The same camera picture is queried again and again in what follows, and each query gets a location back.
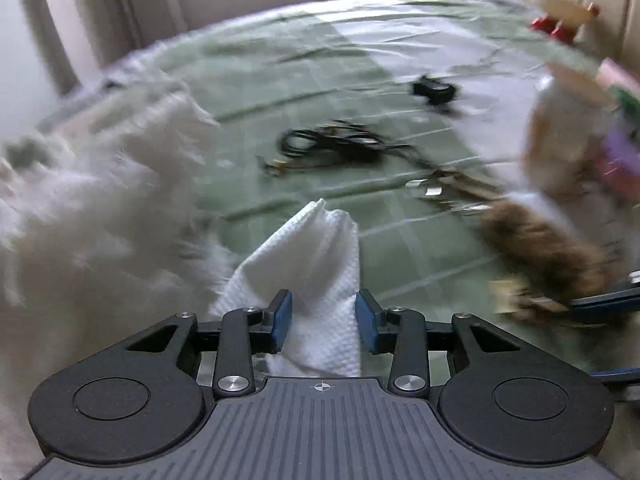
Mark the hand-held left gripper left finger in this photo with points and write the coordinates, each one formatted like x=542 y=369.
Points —
x=280 y=322

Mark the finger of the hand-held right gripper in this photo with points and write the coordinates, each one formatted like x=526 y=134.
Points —
x=607 y=302
x=617 y=376

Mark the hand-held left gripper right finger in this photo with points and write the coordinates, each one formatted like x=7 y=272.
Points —
x=365 y=322

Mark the white paper towel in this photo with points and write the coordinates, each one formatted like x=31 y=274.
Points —
x=320 y=270

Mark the brown plush toy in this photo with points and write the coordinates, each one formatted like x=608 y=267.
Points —
x=545 y=255

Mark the bunch of metal keys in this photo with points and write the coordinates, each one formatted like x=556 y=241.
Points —
x=450 y=190

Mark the floral jar with beige lid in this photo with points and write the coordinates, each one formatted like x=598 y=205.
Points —
x=562 y=135

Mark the white fluffy plush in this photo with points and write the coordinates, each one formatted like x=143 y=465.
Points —
x=90 y=220

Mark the pink cardboard box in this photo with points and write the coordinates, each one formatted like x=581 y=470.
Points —
x=620 y=74

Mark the small black charger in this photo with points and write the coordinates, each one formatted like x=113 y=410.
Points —
x=434 y=89

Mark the beige toy with red feet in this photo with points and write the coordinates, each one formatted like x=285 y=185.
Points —
x=560 y=2

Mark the beige curtain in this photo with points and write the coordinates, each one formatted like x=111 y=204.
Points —
x=125 y=5

